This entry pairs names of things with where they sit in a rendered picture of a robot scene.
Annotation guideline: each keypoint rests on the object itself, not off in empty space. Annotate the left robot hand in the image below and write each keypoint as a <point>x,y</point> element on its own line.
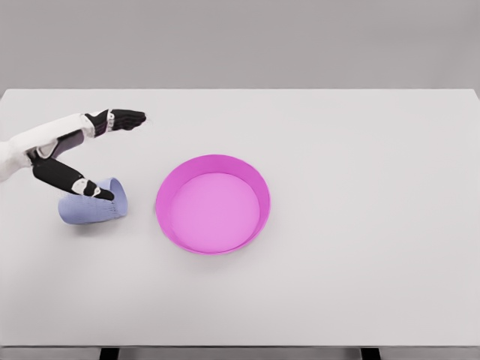
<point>56,133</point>

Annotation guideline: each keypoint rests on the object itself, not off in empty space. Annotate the light blue cup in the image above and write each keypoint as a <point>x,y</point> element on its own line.
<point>92,212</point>

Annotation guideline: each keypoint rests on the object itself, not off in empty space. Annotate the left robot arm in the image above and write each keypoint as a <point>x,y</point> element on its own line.
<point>5,165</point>

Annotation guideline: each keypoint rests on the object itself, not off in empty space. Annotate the pink round plate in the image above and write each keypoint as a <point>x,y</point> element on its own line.
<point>213,210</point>

